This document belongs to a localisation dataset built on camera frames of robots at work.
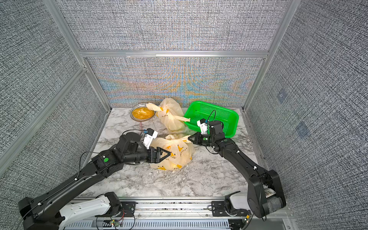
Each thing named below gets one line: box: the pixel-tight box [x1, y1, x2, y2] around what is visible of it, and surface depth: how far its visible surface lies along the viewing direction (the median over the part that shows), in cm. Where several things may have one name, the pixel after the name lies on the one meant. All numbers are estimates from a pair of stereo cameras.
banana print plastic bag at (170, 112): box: [146, 97, 191, 133], surface depth 94 cm
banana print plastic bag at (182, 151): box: [149, 134, 196, 171], surface depth 80 cm
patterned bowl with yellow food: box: [129, 102, 157, 122], surface depth 112 cm
